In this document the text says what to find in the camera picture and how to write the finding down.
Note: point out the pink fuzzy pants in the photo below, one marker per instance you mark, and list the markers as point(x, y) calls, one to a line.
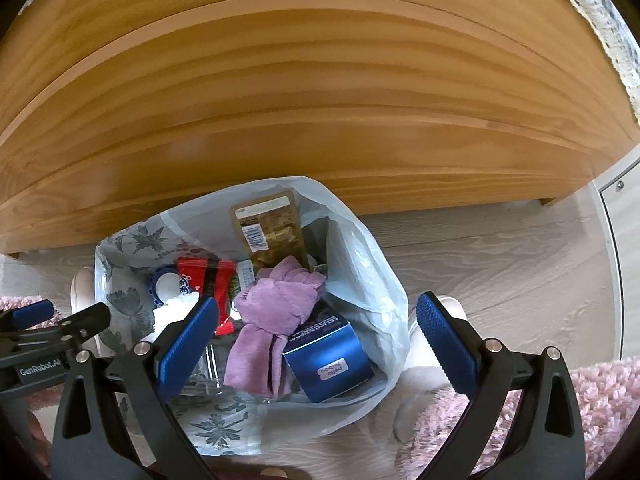
point(600, 400)

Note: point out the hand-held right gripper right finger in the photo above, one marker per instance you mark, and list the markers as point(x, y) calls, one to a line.
point(445, 340)

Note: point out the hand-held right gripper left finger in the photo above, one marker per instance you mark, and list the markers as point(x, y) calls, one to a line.
point(190, 345)

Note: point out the leaf-print white trash bag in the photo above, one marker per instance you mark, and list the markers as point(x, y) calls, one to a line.
point(380, 320)

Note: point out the red snack packet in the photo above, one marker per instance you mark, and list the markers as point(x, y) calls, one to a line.
point(200, 280)

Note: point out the wooden bed frame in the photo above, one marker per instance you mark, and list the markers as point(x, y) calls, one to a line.
point(300, 85)

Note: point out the dark blue box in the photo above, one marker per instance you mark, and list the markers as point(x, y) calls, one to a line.
point(325, 360)

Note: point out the white fuzzy slipper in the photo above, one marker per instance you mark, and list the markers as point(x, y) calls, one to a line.
point(415, 385)

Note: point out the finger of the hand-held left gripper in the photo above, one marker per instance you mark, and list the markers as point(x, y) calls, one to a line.
point(32, 312)
point(75, 322)

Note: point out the clear plastic container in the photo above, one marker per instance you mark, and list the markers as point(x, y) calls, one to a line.
point(210, 375)

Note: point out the purple towel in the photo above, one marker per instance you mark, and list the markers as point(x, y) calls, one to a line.
point(270, 310)

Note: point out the gold snack packet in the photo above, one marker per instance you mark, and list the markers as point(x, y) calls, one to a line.
point(280, 230)

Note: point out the white tissue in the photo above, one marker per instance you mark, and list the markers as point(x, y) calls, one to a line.
point(175, 310)

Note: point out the clear bottle with blue cap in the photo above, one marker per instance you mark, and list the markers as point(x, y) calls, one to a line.
point(162, 285)

